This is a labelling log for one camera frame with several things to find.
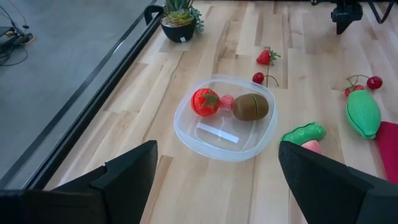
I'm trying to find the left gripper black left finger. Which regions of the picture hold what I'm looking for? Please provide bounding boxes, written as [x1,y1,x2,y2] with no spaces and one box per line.
[0,139,159,224]

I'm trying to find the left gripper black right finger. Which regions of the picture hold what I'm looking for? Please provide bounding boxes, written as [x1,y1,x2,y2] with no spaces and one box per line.
[278,140,398,224]

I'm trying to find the pink toy peach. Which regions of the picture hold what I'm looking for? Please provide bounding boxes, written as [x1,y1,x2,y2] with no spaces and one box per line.
[300,139,323,156]

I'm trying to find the twin red cherries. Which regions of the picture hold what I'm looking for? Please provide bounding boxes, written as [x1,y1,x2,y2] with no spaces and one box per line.
[343,74,384,98]

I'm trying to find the green toy cucumber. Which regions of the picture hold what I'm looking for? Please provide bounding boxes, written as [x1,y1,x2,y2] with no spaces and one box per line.
[280,121,327,146]

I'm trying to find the red toy strawberry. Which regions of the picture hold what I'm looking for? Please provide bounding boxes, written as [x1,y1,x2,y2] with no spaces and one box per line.
[256,49,282,67]

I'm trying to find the green toy corn husk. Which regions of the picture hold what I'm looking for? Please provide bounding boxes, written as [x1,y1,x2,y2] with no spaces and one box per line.
[345,89,382,140]

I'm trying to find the single red cherry with stem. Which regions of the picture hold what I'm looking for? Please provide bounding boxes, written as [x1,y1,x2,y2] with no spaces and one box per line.
[252,72,280,88]

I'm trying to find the brown toy kiwi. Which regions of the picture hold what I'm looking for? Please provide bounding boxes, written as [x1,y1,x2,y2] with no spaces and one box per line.
[232,93,270,122]

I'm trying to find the small translucent pink toy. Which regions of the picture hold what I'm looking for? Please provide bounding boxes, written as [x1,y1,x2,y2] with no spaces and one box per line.
[219,95,236,111]

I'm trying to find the red toy tomato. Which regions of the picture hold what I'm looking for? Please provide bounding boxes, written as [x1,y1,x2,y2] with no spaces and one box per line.
[190,88,221,118]

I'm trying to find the clear plastic tupperware container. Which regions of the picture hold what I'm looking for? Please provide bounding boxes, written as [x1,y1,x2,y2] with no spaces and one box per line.
[173,74,278,162]

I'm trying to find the red cloth napkin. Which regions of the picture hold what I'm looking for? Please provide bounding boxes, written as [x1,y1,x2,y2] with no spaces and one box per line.
[375,121,398,185]

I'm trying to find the succulent plant in black pot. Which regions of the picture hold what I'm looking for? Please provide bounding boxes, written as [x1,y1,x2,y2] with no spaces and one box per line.
[160,0,205,44]

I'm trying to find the black floor cables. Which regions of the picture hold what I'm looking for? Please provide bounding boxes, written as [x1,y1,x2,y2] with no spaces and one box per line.
[0,4,35,67]

